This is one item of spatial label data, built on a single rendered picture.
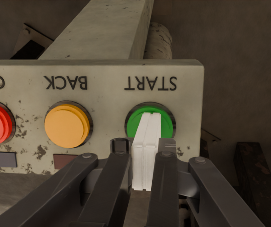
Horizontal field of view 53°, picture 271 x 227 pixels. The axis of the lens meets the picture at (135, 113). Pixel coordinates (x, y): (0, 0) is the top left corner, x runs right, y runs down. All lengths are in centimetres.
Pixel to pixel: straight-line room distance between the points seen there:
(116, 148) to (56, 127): 10
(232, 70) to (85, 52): 66
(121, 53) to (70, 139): 11
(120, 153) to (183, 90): 10
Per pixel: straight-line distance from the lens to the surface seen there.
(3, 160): 30
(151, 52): 63
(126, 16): 41
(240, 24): 86
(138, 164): 17
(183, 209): 124
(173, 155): 15
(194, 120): 24
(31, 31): 93
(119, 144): 16
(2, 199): 163
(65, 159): 27
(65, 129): 25
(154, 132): 18
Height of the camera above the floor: 79
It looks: 53 degrees down
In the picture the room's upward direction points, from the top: 170 degrees counter-clockwise
